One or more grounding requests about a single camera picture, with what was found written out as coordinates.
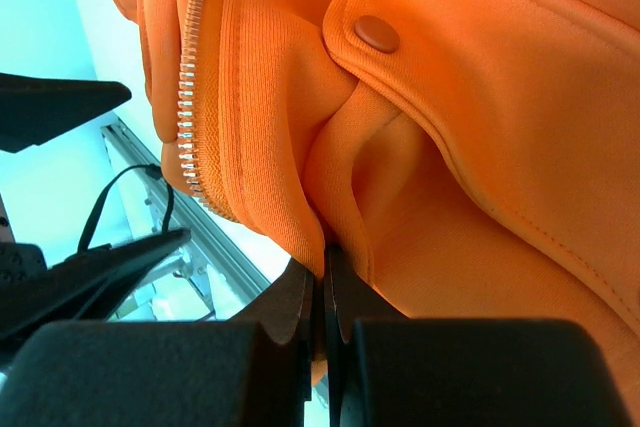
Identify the aluminium extrusion rail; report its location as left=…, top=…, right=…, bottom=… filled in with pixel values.
left=101, top=121, right=270, bottom=321

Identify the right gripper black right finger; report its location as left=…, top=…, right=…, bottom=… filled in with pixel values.
left=324, top=246, right=632, bottom=426

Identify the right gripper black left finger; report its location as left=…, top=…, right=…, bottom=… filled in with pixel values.
left=1, top=262, right=314, bottom=426

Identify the right black thin cable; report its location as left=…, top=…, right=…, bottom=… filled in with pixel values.
left=76, top=162, right=176, bottom=253

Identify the orange zip jacket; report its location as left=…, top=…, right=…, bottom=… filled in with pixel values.
left=114, top=0, right=639, bottom=403

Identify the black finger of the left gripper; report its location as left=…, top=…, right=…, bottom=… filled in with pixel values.
left=1, top=228, right=191, bottom=342
left=1, top=73, right=132, bottom=153

